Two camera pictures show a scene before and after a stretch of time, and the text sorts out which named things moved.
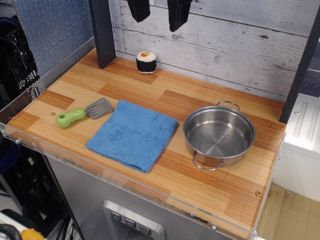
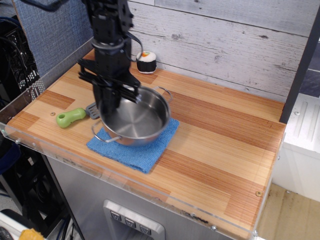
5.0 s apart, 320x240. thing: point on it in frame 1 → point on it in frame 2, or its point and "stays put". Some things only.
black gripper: x=178 y=13 → x=112 y=67
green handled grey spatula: x=95 y=109 stays put
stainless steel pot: x=219 y=132 → x=134 y=122
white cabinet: x=297 y=168 stays put
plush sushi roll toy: x=146 y=62 stays put
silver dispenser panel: x=122 y=223 stays put
